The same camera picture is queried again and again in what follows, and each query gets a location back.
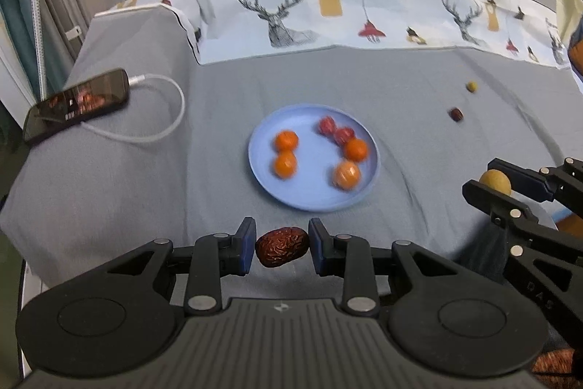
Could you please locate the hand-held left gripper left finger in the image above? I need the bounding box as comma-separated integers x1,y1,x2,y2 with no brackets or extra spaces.
107,216,258,316

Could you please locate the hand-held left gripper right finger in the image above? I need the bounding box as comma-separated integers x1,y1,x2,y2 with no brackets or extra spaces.
308,217,460,318

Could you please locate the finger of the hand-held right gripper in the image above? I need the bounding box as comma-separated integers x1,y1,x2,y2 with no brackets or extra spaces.
486,157,583,204
462,179,563,263

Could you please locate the large wrinkled red date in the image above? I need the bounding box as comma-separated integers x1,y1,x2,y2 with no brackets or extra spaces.
255,227,310,268

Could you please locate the blue plastic plate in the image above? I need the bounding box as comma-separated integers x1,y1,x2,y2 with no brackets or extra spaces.
248,104,380,213

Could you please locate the pale orange tangerine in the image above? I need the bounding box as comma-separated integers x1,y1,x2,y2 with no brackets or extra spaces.
332,160,362,191

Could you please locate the small orange tangerine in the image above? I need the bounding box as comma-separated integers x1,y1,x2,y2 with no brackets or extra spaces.
272,151,298,179
275,130,300,152
344,138,369,163

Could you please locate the grey deer print bedsheet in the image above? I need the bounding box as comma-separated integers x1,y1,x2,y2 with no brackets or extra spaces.
0,0,583,294

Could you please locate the pale yellow cloth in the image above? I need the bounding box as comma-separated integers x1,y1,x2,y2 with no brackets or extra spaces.
555,0,583,75

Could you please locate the black smartphone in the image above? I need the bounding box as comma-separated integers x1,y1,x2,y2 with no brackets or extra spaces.
23,69,131,145

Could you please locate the teal hanging cloth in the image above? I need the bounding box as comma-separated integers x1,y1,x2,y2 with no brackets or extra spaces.
0,0,45,75

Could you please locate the white charging cable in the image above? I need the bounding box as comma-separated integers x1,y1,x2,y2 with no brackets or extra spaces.
82,73,186,144

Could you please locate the white wardrobe frame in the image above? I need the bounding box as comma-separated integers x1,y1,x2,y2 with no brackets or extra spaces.
0,45,32,113

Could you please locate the black handled dotted pole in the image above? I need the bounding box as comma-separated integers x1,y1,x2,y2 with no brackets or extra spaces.
13,0,47,98

